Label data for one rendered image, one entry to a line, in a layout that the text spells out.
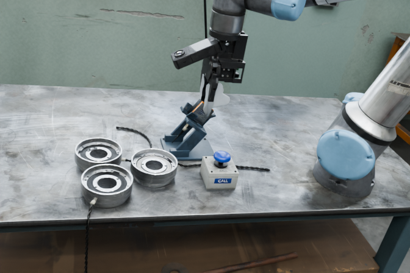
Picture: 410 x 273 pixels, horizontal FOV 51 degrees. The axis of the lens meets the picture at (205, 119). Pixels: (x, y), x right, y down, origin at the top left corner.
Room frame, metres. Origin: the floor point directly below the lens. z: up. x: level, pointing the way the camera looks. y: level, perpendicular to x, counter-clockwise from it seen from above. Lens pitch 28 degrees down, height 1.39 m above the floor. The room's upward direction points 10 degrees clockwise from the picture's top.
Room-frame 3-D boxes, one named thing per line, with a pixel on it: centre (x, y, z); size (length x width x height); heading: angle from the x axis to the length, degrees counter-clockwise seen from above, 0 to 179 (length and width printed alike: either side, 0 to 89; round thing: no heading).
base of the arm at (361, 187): (0.94, -0.37, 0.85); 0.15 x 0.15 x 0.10
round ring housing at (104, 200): (0.72, 0.18, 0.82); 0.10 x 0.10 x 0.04
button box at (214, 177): (0.84, -0.06, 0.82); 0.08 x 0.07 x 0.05; 108
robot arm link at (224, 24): (0.97, -0.01, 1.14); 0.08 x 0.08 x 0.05
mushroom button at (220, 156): (0.84, -0.05, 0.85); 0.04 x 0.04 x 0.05
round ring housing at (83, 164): (0.82, 0.23, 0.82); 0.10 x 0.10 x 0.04
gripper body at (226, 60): (0.97, -0.02, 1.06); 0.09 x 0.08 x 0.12; 109
